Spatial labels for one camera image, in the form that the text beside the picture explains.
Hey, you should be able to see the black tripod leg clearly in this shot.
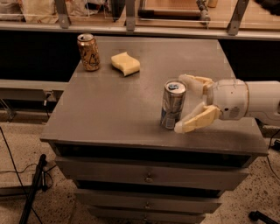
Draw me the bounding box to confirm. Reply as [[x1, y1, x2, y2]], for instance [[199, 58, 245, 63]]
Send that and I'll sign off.
[[19, 154, 47, 224]]

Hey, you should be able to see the grey drawer cabinet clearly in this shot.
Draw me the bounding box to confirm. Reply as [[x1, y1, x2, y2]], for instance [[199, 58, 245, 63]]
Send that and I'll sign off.
[[42, 37, 267, 216]]

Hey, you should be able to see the grey metal shelf rail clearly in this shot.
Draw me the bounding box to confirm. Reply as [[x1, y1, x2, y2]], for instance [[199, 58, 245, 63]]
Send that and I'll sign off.
[[0, 0, 280, 40]]

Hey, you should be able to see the gold patterned soda can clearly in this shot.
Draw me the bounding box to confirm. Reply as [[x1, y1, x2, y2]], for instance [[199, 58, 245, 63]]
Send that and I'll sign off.
[[77, 33, 100, 71]]

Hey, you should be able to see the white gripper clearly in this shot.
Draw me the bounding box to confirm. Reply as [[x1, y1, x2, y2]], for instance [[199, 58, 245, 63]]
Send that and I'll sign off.
[[174, 74, 249, 134]]

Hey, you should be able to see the middle grey drawer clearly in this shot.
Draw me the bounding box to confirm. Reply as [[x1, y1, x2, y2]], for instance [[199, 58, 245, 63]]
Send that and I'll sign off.
[[75, 189, 221, 214]]

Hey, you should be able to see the grey drawer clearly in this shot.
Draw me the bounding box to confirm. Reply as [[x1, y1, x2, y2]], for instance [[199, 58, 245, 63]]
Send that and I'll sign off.
[[55, 157, 249, 191], [87, 206, 205, 224], [75, 189, 221, 214]]

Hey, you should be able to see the black stand foot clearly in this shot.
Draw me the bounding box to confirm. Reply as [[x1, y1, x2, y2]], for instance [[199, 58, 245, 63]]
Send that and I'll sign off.
[[248, 211, 279, 224]]

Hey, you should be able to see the black floor cable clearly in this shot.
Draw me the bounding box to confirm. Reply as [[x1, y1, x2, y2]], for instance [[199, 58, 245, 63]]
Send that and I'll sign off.
[[0, 126, 58, 224]]

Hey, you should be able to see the grey low bench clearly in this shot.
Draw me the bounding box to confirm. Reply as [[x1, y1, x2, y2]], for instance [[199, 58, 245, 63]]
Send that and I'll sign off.
[[0, 80, 67, 102]]

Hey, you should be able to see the yellow sponge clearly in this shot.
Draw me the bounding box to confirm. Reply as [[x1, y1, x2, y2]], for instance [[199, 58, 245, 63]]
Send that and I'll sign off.
[[111, 52, 140, 76]]

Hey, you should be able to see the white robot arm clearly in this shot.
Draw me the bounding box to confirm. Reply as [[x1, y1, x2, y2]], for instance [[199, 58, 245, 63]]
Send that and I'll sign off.
[[174, 74, 280, 133]]

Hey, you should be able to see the top grey drawer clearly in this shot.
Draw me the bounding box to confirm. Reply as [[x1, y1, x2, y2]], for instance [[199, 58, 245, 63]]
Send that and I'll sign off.
[[55, 157, 249, 191]]

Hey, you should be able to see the bottom grey drawer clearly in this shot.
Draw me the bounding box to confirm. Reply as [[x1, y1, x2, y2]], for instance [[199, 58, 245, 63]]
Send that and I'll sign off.
[[87, 206, 205, 224]]

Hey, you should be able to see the silver blue redbull can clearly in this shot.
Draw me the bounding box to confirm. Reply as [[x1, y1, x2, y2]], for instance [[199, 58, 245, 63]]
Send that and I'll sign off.
[[160, 80, 186, 130]]

